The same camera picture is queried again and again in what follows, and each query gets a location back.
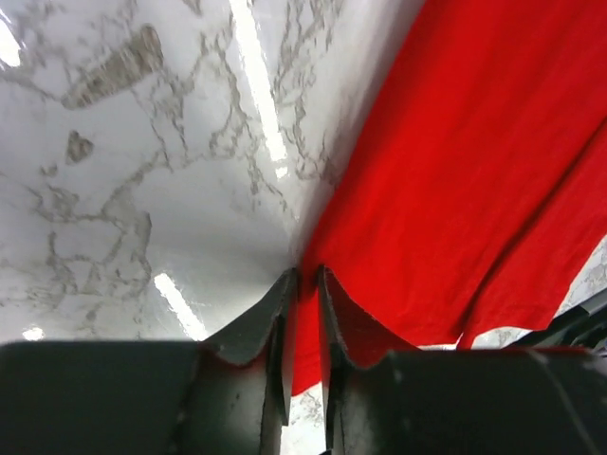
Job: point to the red t shirt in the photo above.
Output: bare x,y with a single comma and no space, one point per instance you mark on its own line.
477,189

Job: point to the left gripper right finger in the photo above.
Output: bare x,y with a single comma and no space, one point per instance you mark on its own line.
361,381

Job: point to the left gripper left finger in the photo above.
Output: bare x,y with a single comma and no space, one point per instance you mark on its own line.
267,326

